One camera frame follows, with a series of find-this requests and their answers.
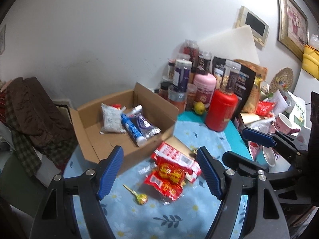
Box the brown cardboard box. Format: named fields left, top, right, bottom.
left=69, top=81, right=180, bottom=177

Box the red white spicy strip packet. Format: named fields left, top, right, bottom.
left=151, top=142, right=202, bottom=183

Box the yellow stick lollipop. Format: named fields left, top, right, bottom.
left=123, top=184, right=148, bottom=205

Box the red gold snack packet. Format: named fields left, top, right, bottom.
left=143, top=157, right=192, bottom=201

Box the red cylindrical canister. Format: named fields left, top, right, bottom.
left=205, top=90, right=238, bottom=132

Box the white bread print snack bag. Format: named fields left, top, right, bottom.
left=100, top=103, right=126, bottom=134

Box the blue tablet tube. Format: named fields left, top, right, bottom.
left=121, top=113, right=147, bottom=147

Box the pink lidded canister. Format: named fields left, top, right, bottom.
left=193, top=73, right=216, bottom=109

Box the pink mug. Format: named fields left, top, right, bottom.
left=273, top=113, right=301, bottom=134

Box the green brown cereal snack bag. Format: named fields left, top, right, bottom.
left=191, top=148, right=198, bottom=155

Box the brown jacket on chair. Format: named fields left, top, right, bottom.
left=6, top=77, right=77, bottom=165

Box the dark blue label jar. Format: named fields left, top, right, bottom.
left=173, top=59, right=192, bottom=92

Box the purple white Gozki snack bag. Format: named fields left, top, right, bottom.
left=127, top=104, right=161, bottom=140

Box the gold framed picture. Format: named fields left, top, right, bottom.
left=278, top=0, right=309, bottom=61

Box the wall intercom panel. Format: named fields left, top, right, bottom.
left=235, top=6, right=269, bottom=46

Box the green yellow fruit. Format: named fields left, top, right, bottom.
left=194, top=101, right=206, bottom=116

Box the black standup pouch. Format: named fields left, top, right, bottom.
left=234, top=64, right=256, bottom=115

